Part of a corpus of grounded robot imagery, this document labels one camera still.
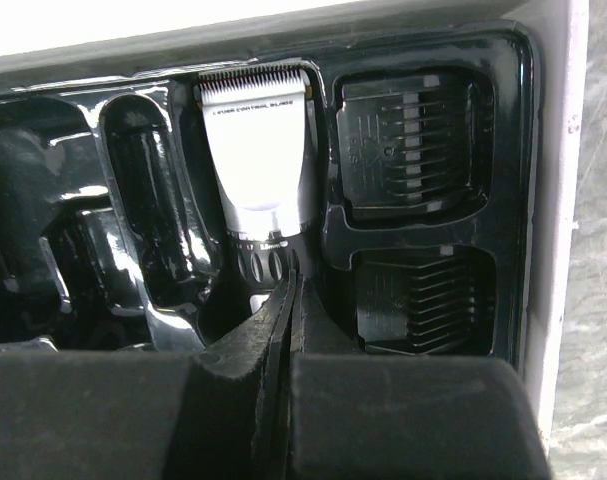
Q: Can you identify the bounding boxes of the lower black comb guard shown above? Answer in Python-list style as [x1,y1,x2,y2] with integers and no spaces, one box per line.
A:
[354,246,496,356]

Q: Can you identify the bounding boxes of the silver black hair clipper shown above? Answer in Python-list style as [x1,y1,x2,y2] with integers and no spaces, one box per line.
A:
[197,65,320,311]

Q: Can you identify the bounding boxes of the black plastic insert tray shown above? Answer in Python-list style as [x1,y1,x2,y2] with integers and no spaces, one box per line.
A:
[0,20,540,366]

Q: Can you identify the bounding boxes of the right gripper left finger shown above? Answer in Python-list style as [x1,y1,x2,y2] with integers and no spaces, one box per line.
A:
[167,271,296,479]

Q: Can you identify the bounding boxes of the upper black comb guard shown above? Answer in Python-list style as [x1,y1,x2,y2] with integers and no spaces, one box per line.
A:
[337,72,494,221]

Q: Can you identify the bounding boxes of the black comb guard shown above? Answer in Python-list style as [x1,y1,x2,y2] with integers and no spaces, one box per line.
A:
[337,72,494,221]
[354,246,496,356]

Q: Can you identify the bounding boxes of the white cardboard clipper box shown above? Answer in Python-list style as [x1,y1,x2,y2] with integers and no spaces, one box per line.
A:
[0,1,589,441]

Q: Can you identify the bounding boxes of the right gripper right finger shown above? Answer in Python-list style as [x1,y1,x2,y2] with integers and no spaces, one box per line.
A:
[289,277,364,360]

